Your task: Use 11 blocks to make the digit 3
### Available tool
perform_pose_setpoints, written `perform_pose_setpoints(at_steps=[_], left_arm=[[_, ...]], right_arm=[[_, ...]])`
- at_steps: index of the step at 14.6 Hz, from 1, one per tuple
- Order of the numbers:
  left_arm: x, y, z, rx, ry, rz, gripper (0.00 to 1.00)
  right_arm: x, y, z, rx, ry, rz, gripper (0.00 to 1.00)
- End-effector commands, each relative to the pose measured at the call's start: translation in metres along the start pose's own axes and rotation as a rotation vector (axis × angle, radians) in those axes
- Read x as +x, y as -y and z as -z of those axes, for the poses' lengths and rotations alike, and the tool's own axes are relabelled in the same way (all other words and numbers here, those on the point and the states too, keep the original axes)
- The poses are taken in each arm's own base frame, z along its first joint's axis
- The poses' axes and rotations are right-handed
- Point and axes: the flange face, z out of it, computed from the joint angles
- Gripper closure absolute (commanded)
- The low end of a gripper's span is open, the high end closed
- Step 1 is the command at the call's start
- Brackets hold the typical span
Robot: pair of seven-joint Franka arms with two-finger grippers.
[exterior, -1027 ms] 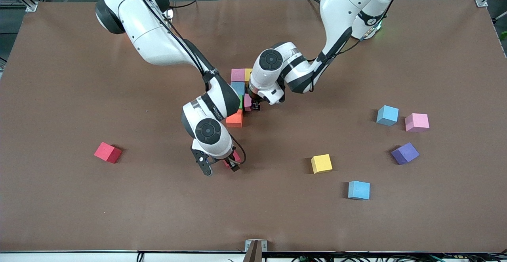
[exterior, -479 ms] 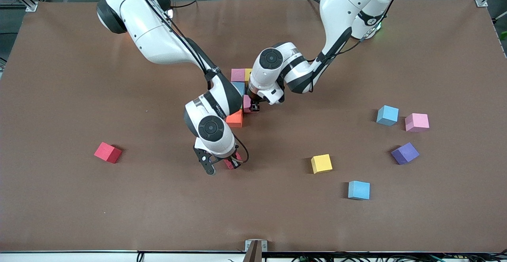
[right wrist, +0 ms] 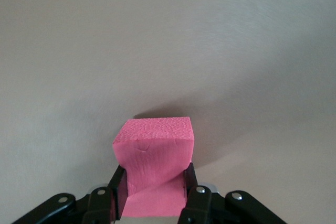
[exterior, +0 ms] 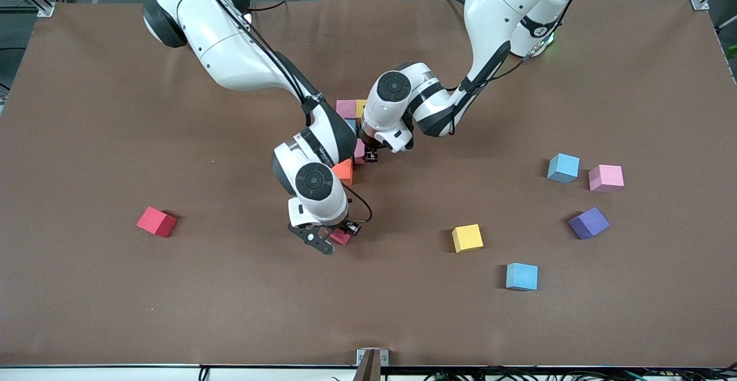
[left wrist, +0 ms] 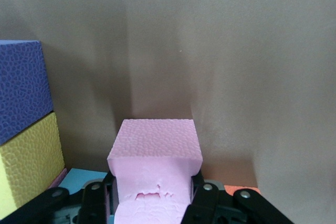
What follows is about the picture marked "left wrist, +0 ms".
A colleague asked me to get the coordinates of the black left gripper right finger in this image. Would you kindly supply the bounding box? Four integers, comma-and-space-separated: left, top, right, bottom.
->
181, 168, 220, 224

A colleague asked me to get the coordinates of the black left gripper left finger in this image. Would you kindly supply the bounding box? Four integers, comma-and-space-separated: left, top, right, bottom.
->
77, 170, 117, 224

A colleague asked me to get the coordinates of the blue foam cube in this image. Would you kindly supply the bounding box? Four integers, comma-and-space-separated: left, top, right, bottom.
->
59, 168, 109, 196

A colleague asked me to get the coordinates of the orange foam cube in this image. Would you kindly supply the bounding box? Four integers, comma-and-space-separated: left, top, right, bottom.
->
223, 185, 260, 196

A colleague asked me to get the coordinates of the pink foam cube with slit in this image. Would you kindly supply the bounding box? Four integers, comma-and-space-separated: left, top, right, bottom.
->
107, 118, 204, 224

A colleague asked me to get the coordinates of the yellow foam cube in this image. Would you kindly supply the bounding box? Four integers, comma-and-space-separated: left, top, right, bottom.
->
0, 112, 66, 219

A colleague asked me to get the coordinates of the purple foam cube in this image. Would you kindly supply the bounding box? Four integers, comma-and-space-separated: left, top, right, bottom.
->
0, 40, 55, 146

